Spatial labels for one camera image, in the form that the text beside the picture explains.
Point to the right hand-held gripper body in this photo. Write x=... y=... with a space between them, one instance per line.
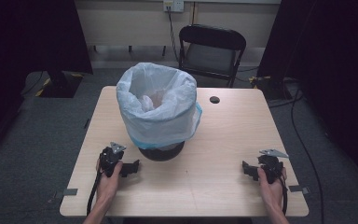
x=272 y=165

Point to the crumpled white paper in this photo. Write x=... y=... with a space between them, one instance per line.
x=147 y=102

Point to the grey tape strip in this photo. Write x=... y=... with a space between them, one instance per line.
x=298 y=188
x=70 y=191

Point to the black round trash bin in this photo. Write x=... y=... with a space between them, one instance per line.
x=161 y=153

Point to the black stand base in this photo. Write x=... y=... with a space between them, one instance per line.
x=60 y=84

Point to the black curtain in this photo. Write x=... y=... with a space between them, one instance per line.
x=28 y=46
x=332 y=62

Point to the person's right hand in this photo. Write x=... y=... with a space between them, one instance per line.
x=270 y=191

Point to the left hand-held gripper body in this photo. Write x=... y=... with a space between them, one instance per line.
x=109 y=157

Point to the white wall outlet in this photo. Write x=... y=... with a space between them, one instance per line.
x=173 y=5

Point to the black folding chair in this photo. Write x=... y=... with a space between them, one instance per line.
x=211 y=53

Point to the person's left hand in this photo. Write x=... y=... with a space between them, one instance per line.
x=107 y=186

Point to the white plastic trash bag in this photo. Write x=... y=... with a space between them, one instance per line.
x=167 y=124

